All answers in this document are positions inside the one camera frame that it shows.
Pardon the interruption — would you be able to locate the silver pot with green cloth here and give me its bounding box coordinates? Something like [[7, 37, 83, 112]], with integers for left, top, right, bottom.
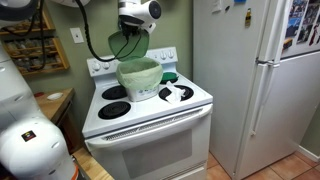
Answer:
[[126, 83, 160, 103]]

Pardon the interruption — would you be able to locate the yellow fridge magnet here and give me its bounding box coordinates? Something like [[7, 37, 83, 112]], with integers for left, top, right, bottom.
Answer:
[[244, 7, 252, 28]]

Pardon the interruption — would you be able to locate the small black coil burner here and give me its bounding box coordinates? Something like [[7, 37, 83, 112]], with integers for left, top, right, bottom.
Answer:
[[97, 100, 132, 121], [159, 77, 180, 85]]

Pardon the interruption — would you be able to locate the small white dish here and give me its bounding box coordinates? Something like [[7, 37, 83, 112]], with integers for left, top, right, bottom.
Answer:
[[46, 92, 64, 101]]

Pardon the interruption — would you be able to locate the large black coil burner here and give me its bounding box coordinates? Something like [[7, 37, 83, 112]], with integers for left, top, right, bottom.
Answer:
[[101, 85, 129, 101], [158, 84, 195, 103]]

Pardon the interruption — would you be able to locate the dark group photo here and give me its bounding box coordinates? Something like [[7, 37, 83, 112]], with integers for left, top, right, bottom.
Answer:
[[296, 2, 320, 45]]

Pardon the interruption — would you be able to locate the red white photo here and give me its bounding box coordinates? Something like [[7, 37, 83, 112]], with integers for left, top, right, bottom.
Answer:
[[308, 13, 320, 47]]

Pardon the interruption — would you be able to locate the thin black cable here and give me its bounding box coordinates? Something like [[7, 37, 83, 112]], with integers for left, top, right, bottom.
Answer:
[[2, 0, 47, 72]]

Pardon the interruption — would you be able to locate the blue landscape photo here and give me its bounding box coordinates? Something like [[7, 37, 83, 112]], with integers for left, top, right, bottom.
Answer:
[[285, 0, 309, 39]]

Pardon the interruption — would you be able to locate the wooden side counter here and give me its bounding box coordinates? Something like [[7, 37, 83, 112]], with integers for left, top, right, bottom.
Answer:
[[33, 87, 84, 154]]

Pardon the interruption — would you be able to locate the green round disc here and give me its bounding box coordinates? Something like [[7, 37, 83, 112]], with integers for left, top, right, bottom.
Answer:
[[161, 71, 180, 83]]

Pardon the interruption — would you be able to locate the white refrigerator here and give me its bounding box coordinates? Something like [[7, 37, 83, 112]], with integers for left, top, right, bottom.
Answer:
[[192, 0, 320, 180]]

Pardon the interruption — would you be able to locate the white paper towel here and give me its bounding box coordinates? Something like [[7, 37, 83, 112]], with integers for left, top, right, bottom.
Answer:
[[164, 80, 187, 105]]

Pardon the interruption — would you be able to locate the light green plastic bowl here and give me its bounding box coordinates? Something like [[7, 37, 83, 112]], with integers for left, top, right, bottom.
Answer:
[[115, 56, 164, 91]]

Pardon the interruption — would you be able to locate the wooden robot table top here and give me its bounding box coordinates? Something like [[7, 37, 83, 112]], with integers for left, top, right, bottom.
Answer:
[[71, 146, 115, 180]]

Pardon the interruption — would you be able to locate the white paper note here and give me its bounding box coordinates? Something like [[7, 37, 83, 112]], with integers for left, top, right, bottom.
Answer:
[[211, 0, 223, 14]]

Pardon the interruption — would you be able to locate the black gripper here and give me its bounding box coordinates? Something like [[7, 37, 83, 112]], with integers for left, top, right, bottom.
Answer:
[[119, 19, 148, 42]]

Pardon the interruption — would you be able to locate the white light switch plate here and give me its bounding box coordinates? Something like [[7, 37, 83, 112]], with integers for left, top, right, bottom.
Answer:
[[69, 26, 85, 45]]

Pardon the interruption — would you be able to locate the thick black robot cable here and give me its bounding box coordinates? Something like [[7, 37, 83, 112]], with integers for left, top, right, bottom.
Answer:
[[74, 0, 144, 63]]

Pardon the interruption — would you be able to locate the wooden wall spice shelf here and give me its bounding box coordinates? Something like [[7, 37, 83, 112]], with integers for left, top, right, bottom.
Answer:
[[0, 9, 70, 77]]

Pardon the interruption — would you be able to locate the green bin lid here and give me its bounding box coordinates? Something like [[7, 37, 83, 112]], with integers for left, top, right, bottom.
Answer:
[[107, 28, 150, 62]]

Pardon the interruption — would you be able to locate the white electric stove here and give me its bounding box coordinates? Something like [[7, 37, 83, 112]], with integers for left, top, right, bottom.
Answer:
[[81, 46, 214, 180]]

